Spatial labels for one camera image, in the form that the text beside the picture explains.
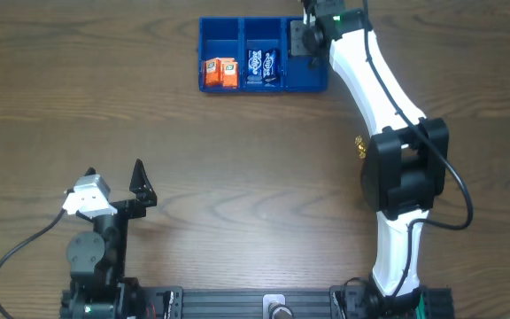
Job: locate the gold wrapped candy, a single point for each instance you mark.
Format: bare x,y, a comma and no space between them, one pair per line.
360,146

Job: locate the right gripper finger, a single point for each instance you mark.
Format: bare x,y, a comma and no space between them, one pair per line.
297,42

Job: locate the blue tray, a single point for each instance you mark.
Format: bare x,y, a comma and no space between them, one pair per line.
219,40

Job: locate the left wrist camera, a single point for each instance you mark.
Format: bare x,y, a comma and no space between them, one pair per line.
89,195

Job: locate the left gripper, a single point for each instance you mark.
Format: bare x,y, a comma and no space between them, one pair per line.
126,209

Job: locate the blue candy pack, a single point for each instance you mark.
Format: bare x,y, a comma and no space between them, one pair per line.
255,66
271,65

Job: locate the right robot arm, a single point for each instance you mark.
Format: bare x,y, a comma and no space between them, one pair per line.
361,75

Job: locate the mounting rail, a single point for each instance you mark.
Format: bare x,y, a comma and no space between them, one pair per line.
228,303

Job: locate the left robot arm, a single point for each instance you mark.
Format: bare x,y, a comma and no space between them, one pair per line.
87,254

